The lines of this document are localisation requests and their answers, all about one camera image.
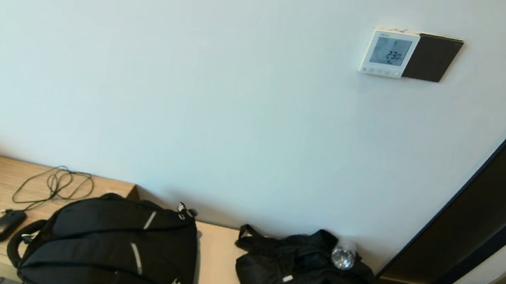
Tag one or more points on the black wall switch panel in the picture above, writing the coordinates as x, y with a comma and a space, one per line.
432, 58

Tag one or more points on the small crumpled black bag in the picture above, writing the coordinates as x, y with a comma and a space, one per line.
285, 271

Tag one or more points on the white wall thermostat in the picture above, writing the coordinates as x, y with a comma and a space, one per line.
389, 52

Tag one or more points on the white low cabinet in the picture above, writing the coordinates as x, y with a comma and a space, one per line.
215, 272

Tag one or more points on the dark brown door frame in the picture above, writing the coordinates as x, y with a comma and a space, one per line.
489, 219

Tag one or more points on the black computer mouse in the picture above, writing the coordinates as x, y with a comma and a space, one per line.
5, 225

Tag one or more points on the clear plastic bottle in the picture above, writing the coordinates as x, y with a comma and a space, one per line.
343, 258

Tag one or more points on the large black backpack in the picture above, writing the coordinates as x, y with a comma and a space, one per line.
100, 248

